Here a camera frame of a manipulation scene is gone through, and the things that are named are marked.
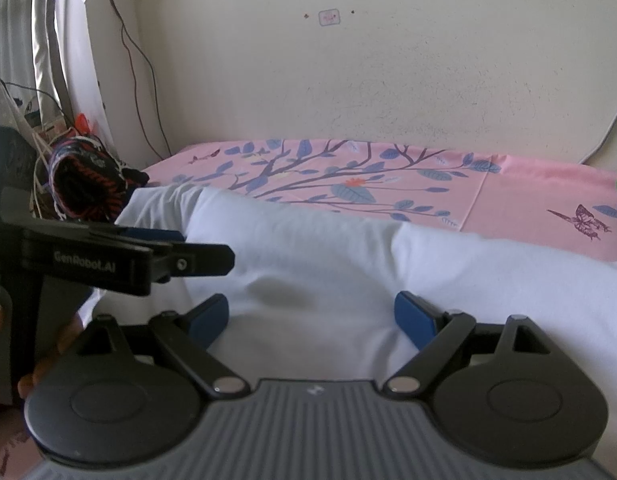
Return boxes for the grey pointed board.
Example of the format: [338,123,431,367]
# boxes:
[0,74,42,141]

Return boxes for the pink floral bed sheet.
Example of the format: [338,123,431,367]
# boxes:
[0,137,617,480]

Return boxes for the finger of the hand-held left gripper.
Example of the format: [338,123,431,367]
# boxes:
[149,242,236,284]
[91,224,186,246]

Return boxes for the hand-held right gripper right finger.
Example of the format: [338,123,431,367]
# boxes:
[382,290,555,396]

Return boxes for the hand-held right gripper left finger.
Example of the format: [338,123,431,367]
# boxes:
[81,294,250,401]

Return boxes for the white garment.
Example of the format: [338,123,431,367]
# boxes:
[78,185,617,476]

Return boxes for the white curtain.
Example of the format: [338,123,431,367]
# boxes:
[31,0,116,161]

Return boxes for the person's left hand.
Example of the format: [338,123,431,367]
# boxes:
[17,310,88,402]

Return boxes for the grey wall pipe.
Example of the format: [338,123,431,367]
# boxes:
[581,92,617,167]

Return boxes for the dark striped knitted cloth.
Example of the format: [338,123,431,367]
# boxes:
[47,134,150,225]

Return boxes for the dark wall cable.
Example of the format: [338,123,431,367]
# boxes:
[101,0,173,160]

